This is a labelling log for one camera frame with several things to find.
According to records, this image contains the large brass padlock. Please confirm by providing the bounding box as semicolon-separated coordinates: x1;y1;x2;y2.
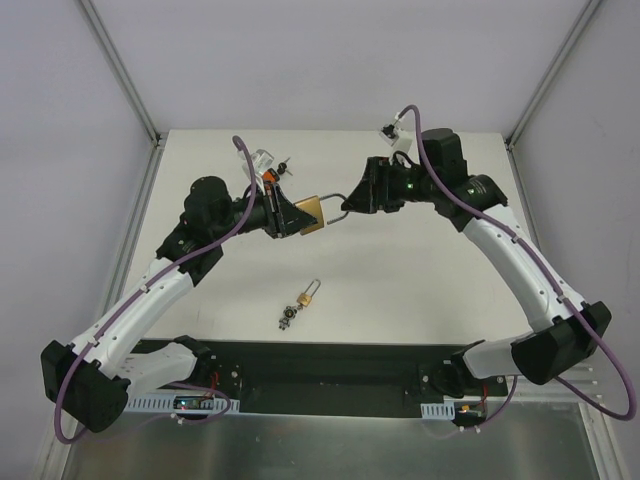
295;193;349;236

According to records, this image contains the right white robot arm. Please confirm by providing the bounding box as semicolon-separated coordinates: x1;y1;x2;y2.
341;124;612;395

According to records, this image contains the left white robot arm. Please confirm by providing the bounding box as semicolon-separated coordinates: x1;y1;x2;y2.
41;176;323;433

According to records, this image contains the orange padlock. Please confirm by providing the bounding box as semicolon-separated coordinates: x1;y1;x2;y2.
262;169;280;184

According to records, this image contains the small brass padlock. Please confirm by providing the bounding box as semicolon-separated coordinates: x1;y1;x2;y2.
297;279;321;308

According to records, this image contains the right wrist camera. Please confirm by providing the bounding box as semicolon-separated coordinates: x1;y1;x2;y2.
380;120;413;153

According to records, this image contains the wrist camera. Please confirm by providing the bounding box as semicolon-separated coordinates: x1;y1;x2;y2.
238;149;275;183
380;120;413;153

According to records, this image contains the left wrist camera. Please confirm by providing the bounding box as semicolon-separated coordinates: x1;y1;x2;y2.
238;149;275;183

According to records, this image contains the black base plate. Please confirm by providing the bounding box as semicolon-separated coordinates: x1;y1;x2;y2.
137;335;519;416

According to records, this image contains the right white cable duct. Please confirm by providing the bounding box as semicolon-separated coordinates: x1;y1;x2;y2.
420;401;456;421

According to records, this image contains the white cable duct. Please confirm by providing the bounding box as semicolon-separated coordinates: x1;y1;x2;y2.
124;393;240;415
420;401;456;421

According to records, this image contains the left white cable duct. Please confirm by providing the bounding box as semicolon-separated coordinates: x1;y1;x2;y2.
124;393;240;415

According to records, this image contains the left aluminium frame post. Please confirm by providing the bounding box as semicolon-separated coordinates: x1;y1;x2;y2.
75;0;164;147

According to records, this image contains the aluminium frame post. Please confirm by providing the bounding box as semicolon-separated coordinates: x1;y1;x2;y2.
505;0;605;152
75;0;164;147

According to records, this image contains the right aluminium frame post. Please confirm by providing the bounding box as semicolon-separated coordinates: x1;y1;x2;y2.
505;0;605;152

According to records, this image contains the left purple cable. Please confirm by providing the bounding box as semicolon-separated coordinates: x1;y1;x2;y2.
53;134;266;445

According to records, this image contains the purple cable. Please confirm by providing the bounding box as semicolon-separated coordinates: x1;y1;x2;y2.
394;104;632;441
53;134;266;445

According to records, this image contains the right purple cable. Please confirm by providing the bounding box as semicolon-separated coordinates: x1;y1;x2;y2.
394;104;632;441

